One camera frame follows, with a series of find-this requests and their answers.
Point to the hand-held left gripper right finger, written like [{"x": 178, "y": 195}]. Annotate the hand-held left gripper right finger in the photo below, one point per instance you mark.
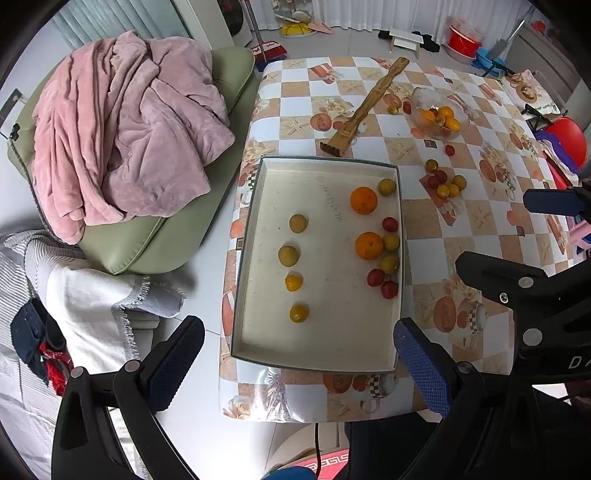
[{"x": 425, "y": 364}]

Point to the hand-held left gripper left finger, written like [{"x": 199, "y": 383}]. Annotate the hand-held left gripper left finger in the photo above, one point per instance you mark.
[{"x": 178, "y": 364}]

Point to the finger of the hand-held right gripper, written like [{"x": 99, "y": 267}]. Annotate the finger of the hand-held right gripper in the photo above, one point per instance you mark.
[
  {"x": 549, "y": 201},
  {"x": 489, "y": 277}
]

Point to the pile of cherry tomatoes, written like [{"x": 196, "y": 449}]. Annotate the pile of cherry tomatoes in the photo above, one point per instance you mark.
[{"x": 443, "y": 190}]

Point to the yellow-green plum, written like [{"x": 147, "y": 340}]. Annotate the yellow-green plum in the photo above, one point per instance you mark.
[
  {"x": 391, "y": 242},
  {"x": 288, "y": 254},
  {"x": 387, "y": 187},
  {"x": 298, "y": 223},
  {"x": 390, "y": 264}
]

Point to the white shallow tray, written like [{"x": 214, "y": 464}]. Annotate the white shallow tray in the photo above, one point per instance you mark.
[{"x": 332, "y": 300}]

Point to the large orange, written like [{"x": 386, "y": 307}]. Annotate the large orange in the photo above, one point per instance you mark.
[
  {"x": 364, "y": 200},
  {"x": 369, "y": 245}
]

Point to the checkered printed tablecloth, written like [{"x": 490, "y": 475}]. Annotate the checkered printed tablecloth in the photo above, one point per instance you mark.
[{"x": 485, "y": 240}]

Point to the purple white cloth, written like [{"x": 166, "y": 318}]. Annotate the purple white cloth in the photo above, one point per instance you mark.
[{"x": 558, "y": 152}]

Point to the red plastic stool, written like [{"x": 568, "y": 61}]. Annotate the red plastic stool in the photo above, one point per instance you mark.
[{"x": 570, "y": 134}]

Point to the grey white fringed cloth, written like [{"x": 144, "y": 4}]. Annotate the grey white fringed cloth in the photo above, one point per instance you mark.
[{"x": 92, "y": 295}]

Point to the floral tablecloth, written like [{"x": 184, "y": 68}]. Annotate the floral tablecloth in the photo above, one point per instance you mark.
[{"x": 526, "y": 90}]

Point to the red cloth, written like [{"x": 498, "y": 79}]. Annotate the red cloth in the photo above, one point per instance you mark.
[{"x": 57, "y": 369}]

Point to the small mandarin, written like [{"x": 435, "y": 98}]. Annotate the small mandarin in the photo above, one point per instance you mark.
[
  {"x": 451, "y": 123},
  {"x": 446, "y": 112},
  {"x": 428, "y": 117}
]

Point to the green cushion seat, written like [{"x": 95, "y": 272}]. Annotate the green cushion seat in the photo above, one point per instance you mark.
[{"x": 138, "y": 244}]

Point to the red patterned mat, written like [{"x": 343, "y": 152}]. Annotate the red patterned mat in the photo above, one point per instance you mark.
[{"x": 332, "y": 464}]

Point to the grey cabinet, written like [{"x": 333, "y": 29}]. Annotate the grey cabinet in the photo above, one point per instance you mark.
[{"x": 549, "y": 60}]

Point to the dark blue clothing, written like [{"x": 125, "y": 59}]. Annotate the dark blue clothing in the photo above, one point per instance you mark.
[{"x": 30, "y": 332}]

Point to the blue plastic object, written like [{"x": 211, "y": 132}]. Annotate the blue plastic object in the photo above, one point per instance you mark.
[{"x": 489, "y": 60}]

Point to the blue cloth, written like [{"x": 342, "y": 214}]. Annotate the blue cloth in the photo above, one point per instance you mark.
[{"x": 288, "y": 474}]

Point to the clear glass bowl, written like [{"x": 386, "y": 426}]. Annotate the clear glass bowl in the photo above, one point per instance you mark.
[{"x": 422, "y": 99}]

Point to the small red object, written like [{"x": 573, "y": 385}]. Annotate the small red object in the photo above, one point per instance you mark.
[{"x": 539, "y": 25}]

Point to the grey striped bedding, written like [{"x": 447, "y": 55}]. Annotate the grey striped bedding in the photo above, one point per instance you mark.
[{"x": 18, "y": 277}]

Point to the red plastic bucket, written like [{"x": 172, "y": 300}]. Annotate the red plastic bucket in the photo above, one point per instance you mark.
[{"x": 464, "y": 39}]

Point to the black shoe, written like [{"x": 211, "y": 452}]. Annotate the black shoe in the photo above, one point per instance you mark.
[
  {"x": 429, "y": 44},
  {"x": 384, "y": 34}
]

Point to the wooden back scratcher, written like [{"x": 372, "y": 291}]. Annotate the wooden back scratcher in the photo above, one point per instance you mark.
[{"x": 364, "y": 108}]

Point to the white step stool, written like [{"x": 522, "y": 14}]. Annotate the white step stool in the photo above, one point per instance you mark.
[{"x": 406, "y": 34}]

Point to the pink fleece blanket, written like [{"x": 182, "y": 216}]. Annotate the pink fleece blanket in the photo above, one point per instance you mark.
[{"x": 129, "y": 138}]

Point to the pink slipper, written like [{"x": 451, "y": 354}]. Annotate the pink slipper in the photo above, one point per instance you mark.
[{"x": 321, "y": 26}]

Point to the yellow plastic basin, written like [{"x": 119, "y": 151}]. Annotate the yellow plastic basin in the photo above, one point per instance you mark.
[{"x": 295, "y": 29}]

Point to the red white broom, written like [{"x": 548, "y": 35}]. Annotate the red white broom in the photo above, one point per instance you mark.
[{"x": 270, "y": 50}]

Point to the white washing machine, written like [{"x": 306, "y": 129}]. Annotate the white washing machine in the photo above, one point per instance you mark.
[{"x": 231, "y": 21}]

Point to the grey pleated curtain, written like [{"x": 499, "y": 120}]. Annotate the grey pleated curtain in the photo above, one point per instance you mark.
[{"x": 115, "y": 18}]

